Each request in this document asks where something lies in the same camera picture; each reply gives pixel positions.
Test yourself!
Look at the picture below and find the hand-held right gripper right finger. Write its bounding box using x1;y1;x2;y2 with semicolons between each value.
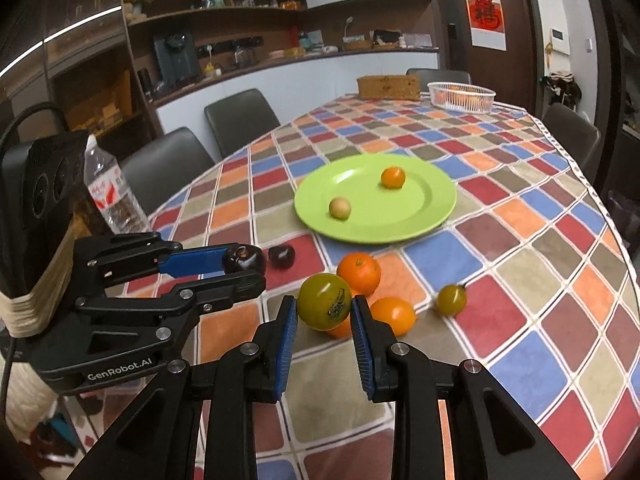
350;296;581;480

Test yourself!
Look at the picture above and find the dark plum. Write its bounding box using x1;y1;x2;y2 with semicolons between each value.
268;245;296;270
222;243;266;276

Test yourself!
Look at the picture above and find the wooden shelf cabinet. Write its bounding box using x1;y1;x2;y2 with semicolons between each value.
120;0;441;106

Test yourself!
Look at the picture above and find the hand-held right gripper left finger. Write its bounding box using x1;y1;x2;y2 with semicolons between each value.
65;295;299;480

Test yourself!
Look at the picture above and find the black water dispenser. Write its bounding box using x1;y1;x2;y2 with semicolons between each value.
152;32;201;86

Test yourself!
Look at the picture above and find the small green fruit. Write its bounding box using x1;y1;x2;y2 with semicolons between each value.
436;284;468;317

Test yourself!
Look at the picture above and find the red and white wall poster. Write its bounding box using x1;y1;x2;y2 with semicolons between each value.
462;0;508;52

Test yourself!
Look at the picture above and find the green tomato with sticker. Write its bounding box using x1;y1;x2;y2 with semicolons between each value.
297;273;352;332

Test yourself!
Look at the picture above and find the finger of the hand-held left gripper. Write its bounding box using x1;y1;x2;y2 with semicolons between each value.
75;272;267;331
75;232;236;291

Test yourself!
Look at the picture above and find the colourful checkered tablecloth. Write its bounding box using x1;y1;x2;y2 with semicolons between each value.
45;91;640;480

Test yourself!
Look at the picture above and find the shoe rack with bags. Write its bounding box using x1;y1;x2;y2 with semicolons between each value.
540;70;583;106

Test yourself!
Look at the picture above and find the green plate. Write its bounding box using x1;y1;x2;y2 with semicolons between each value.
294;154;458;245

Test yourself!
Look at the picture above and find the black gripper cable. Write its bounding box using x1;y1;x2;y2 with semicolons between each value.
0;101;68;161

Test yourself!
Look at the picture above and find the clear plastic water bottle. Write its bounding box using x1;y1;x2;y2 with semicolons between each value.
82;135;151;235

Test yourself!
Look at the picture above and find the dark grey chair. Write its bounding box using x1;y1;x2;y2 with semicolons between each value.
406;68;472;86
541;102;601;186
120;127;216;203
204;88;281;158

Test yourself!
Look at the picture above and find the woven tissue box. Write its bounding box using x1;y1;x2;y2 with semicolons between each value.
356;74;421;101

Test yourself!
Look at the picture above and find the brown door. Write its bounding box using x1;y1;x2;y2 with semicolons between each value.
431;0;538;108

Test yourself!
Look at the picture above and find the white plastic basket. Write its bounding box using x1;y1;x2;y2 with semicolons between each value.
427;81;496;113

